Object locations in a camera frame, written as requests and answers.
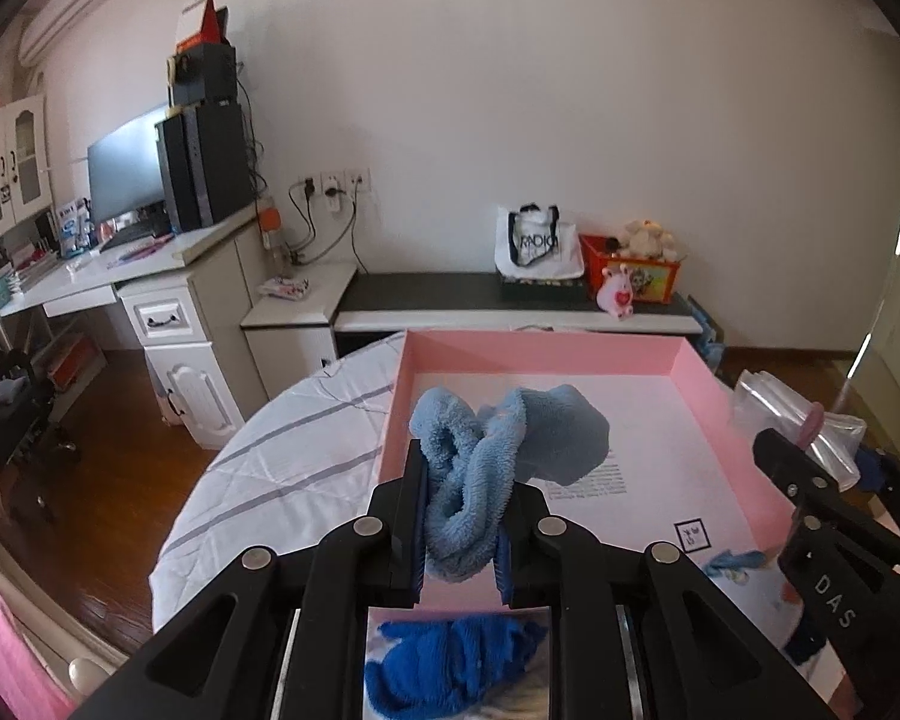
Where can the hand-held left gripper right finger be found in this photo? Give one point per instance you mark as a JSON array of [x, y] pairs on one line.
[[504, 577]]

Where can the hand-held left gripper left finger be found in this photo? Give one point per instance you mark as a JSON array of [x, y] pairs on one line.
[[418, 540]]

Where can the clear plastic zip bag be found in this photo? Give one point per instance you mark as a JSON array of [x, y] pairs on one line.
[[772, 397]]

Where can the light blue fluffy sock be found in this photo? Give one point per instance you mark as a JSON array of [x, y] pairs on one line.
[[480, 465]]

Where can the pink cardboard box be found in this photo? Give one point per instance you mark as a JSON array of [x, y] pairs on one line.
[[540, 356]]

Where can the dark blue knitted cloth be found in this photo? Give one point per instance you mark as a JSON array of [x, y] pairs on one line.
[[435, 660]]

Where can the small light blue knitted piece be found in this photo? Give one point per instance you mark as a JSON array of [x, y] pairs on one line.
[[731, 562]]

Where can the blue packages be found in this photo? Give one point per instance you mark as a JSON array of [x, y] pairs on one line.
[[705, 330]]

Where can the white striped quilted tablecloth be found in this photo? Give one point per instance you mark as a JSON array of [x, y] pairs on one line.
[[285, 450]]

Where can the white door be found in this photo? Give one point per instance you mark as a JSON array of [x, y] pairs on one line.
[[889, 330]]

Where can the red printed toy box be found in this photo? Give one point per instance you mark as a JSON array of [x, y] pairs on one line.
[[652, 281]]

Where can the low white side cabinet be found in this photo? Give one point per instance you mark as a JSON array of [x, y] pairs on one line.
[[289, 345]]

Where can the pink plush toy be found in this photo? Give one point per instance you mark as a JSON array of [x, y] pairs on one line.
[[616, 296]]

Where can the black-top low bench cabinet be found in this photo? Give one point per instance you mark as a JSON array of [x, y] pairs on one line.
[[435, 292]]

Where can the cream plush sheep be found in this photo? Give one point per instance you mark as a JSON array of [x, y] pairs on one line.
[[649, 240]]

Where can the patterned pouch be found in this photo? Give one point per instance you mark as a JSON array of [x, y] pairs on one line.
[[285, 287]]

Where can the white tote bag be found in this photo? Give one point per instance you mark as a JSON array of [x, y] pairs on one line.
[[540, 247]]

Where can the white desk with drawers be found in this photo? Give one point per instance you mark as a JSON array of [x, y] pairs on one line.
[[180, 330]]

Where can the orange-cap bottle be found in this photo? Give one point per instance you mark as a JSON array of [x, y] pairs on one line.
[[270, 221]]

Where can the black keyboard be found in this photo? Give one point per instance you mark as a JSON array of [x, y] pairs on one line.
[[131, 236]]

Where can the black office chair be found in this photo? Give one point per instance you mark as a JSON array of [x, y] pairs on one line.
[[15, 427]]

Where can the pink bed sheet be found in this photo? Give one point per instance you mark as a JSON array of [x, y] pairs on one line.
[[7, 645]]

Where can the black computer tower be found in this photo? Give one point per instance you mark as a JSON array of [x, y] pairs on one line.
[[210, 165]]

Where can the blue and white carton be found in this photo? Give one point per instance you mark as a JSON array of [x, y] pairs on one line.
[[73, 229]]

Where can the black computer monitor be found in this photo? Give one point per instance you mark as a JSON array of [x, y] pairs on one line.
[[124, 172]]

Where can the stack of books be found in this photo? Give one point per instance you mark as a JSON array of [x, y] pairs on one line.
[[22, 270]]

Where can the black speaker box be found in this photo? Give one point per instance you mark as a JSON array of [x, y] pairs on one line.
[[206, 75]]

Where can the white glass-door cabinet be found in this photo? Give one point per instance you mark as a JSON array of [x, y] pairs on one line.
[[11, 165]]

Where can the red and white carton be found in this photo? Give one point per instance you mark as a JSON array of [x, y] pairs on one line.
[[195, 22]]

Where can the white wall socket strip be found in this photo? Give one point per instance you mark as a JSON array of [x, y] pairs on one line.
[[345, 181]]

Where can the white wall air conditioner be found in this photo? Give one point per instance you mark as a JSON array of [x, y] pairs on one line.
[[67, 7]]

